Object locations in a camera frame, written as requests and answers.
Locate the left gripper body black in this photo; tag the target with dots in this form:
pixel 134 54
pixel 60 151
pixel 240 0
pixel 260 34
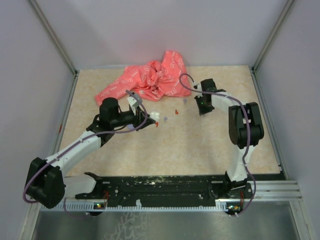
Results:
pixel 125 118

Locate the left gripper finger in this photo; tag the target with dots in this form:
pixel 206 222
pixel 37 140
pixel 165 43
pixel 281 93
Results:
pixel 146 124
pixel 142 116

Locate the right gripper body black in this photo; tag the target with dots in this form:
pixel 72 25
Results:
pixel 203 108

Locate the white earbud charging case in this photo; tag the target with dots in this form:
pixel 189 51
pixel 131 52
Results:
pixel 154 116

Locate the purple earbud charging case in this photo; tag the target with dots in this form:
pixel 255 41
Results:
pixel 130 126

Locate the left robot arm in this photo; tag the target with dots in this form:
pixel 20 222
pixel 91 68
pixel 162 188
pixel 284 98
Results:
pixel 47 180

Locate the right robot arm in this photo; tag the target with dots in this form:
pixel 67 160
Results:
pixel 245 130

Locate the pink printed cloth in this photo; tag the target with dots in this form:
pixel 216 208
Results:
pixel 151 81

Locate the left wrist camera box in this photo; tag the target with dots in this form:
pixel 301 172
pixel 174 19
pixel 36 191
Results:
pixel 134 100

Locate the right aluminium frame post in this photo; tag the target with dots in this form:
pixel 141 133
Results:
pixel 273 34

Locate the aluminium frame post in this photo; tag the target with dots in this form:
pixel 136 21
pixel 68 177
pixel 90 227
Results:
pixel 53 37
pixel 273 34

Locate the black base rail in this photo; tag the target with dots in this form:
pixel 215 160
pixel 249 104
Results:
pixel 166 191

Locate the white slotted cable duct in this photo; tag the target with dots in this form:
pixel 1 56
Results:
pixel 92 206

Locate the left aluminium frame post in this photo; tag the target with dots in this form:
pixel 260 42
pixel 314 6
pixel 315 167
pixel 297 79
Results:
pixel 53 37

